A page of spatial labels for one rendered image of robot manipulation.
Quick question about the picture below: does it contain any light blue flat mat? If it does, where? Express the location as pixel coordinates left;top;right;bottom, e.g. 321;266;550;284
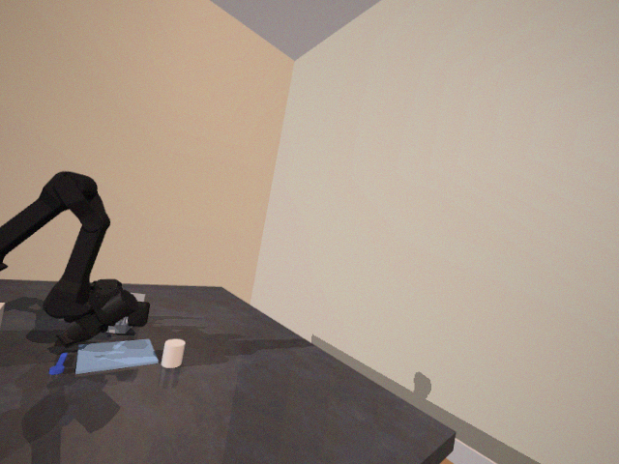
75;338;158;374

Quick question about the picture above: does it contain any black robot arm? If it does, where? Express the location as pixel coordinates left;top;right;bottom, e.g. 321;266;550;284
0;171;138;348

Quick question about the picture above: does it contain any white cylinder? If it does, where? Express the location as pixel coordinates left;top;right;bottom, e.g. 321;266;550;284
161;339;185;368

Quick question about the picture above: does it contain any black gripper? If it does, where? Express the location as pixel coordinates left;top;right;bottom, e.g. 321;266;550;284
64;302;150;333

